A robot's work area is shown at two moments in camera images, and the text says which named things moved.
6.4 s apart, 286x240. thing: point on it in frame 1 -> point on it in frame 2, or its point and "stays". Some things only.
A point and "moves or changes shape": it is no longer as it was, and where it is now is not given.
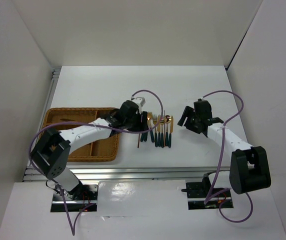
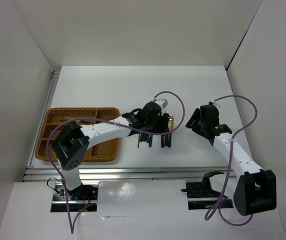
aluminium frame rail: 106,174 stays
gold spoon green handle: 149,116 moves or changes shape
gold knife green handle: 171,125 stays
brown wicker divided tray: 105,150 stays
